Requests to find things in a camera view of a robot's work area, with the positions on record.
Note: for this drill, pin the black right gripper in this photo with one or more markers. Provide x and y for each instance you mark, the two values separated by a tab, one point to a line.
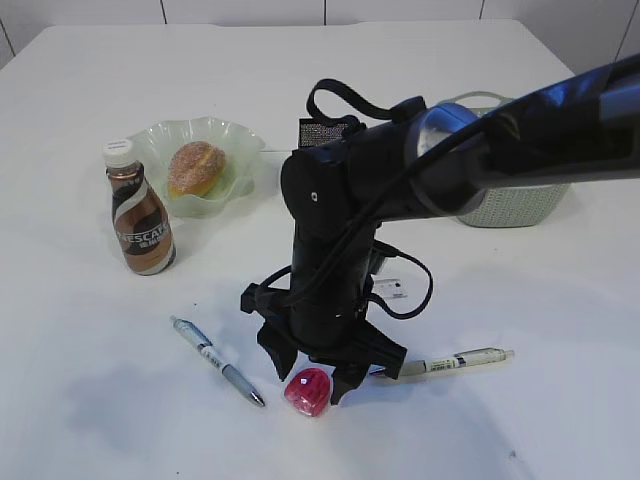
318	304

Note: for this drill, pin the pink pencil sharpener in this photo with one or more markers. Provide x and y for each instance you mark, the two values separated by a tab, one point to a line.
309	392

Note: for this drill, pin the clear plastic ruler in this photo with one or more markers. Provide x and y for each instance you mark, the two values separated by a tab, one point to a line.
389	289

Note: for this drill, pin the Nescafe coffee bottle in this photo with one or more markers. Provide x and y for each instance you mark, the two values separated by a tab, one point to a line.
139	218

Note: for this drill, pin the sugared bread roll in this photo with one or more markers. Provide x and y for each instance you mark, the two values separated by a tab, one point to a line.
195	169

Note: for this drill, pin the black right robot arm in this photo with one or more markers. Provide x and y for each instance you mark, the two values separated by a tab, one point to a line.
413	161

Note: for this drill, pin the blue grey ballpoint pen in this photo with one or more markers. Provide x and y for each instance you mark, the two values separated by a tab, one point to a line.
206	349

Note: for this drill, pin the cream ballpoint pen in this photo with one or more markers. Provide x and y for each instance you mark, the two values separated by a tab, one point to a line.
466	359

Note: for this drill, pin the black mesh pen holder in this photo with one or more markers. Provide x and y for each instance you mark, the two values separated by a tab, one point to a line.
312	133

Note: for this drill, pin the green ruffled glass plate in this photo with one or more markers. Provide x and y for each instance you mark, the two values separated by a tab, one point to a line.
157	144

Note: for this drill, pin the green woven plastic basket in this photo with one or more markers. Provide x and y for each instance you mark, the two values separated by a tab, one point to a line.
506	207

